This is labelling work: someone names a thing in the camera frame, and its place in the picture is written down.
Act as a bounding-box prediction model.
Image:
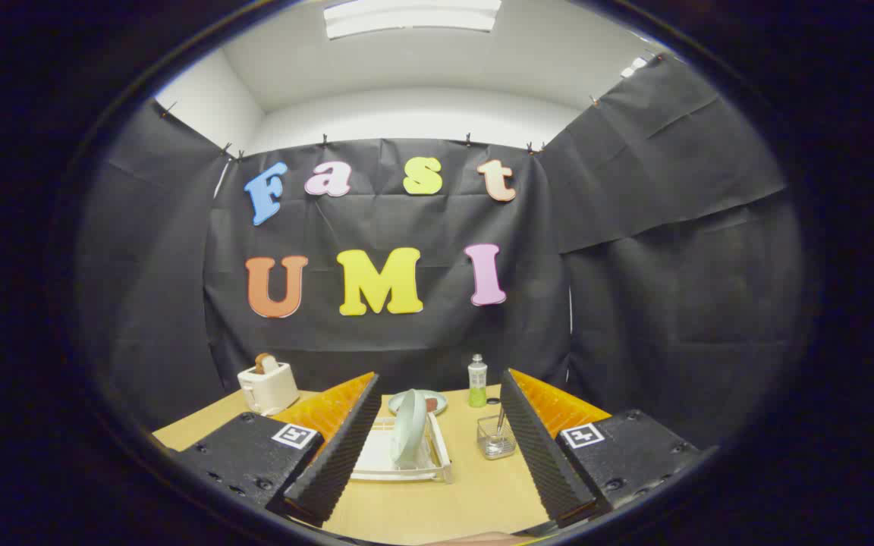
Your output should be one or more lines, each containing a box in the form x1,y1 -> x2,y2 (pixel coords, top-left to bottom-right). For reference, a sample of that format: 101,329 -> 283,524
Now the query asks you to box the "white toaster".
237,362 -> 300,416

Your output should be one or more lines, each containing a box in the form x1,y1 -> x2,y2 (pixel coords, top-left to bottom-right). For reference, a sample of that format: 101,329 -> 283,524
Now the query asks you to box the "white wire dish rack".
350,416 -> 454,485

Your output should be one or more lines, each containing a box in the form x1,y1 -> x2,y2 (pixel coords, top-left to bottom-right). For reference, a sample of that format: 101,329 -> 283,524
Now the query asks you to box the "black backdrop cloth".
77,53 -> 813,456

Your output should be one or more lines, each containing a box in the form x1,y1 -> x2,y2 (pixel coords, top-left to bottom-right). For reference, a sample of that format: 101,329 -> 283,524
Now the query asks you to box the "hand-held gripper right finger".
499,369 -> 703,529

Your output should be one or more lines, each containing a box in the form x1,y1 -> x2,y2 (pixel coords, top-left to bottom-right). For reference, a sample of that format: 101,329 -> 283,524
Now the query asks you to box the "metal wire basket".
477,414 -> 517,461

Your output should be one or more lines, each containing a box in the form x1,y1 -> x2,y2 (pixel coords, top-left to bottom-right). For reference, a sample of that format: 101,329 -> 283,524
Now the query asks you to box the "pale green serving dish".
388,390 -> 448,416

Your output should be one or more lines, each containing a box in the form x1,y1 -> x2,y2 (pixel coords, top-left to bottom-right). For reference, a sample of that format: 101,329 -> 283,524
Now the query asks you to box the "green drink bottle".
468,353 -> 489,409

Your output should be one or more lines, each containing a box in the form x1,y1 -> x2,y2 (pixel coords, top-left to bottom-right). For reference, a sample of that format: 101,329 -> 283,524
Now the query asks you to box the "pale green plate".
391,389 -> 429,469

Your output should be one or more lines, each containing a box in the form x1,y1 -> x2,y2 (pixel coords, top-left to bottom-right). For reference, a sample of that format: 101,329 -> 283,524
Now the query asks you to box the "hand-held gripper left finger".
171,372 -> 382,528

